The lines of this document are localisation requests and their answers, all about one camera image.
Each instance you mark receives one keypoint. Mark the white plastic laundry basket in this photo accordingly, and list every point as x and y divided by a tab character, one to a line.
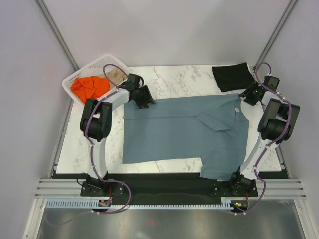
101	65

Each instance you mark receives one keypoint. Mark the left aluminium frame post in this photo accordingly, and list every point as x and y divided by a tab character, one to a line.
56	32

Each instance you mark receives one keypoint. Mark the white slotted cable duct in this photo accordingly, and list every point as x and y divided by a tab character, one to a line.
97	204

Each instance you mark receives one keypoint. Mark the right aluminium frame post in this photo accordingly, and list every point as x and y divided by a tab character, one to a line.
275	33

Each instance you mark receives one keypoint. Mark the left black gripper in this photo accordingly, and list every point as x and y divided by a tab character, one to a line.
146	99

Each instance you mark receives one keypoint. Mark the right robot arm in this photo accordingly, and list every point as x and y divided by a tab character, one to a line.
275	126

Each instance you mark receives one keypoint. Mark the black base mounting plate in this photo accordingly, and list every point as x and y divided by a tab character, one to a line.
163	188

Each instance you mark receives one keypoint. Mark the blue t shirt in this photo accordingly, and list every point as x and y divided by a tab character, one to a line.
212	128

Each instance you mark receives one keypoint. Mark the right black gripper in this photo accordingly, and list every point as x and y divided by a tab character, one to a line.
247	93

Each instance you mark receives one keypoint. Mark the aluminium frame post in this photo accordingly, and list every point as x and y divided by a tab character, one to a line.
275	33
56	32

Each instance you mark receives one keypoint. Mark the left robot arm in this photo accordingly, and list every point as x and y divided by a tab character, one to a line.
96	120

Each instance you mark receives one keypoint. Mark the orange t shirt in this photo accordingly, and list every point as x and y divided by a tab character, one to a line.
89	87

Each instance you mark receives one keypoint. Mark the beige t shirt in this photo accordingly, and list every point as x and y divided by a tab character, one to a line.
115	75

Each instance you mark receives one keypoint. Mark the folded black t shirt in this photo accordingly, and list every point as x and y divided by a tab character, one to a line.
232	77

